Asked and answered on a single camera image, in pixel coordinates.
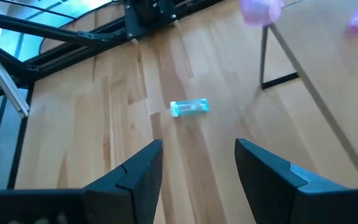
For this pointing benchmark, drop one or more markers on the black aluminium table frame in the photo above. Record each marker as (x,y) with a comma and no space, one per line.
(73,54)

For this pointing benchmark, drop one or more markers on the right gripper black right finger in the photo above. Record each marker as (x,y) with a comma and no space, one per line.
(275,193)

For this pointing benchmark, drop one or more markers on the blue medicine bottle white cap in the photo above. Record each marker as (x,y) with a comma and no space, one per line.
(190,108)

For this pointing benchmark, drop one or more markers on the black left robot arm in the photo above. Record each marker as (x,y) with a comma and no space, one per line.
(148,15)

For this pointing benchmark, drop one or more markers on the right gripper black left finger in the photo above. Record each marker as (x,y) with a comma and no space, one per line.
(129,193)

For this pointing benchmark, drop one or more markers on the silver aluminium bar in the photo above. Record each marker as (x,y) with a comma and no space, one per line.
(8,87)

